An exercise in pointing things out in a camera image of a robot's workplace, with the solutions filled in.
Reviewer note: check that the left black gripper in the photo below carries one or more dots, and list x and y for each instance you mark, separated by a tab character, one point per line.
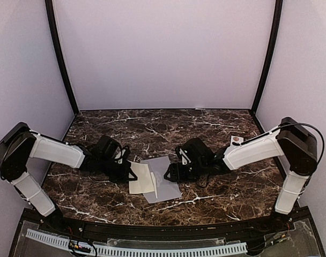
123	177

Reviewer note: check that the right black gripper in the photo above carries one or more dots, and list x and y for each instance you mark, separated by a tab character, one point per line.
176	173

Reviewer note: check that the grey envelope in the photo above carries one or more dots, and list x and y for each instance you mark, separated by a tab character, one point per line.
165	190

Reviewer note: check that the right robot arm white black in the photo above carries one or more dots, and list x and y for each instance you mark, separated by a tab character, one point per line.
289	139

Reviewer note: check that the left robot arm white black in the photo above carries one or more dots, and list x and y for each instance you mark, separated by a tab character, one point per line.
21	143

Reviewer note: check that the white sticker sheet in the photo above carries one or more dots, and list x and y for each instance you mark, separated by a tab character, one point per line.
236	140

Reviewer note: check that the black front table rail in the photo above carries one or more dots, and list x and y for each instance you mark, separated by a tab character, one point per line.
101	231

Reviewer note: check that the white slotted cable duct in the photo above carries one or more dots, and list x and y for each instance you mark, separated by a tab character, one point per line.
122	247

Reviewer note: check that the left black frame post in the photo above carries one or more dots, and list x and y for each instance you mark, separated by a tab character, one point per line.
59	55

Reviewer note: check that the black frame post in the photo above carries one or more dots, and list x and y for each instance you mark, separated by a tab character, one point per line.
59	55
268	56

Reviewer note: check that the right black frame post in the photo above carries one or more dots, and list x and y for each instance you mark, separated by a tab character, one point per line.
268	56

